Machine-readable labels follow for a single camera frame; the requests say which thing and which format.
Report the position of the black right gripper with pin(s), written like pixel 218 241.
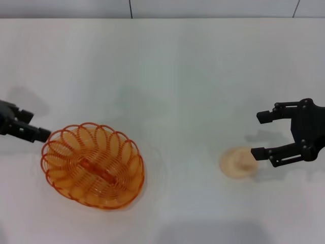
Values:
pixel 309 127

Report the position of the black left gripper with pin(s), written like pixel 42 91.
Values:
pixel 6 117

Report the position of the pale round bread bun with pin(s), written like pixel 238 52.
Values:
pixel 233 162

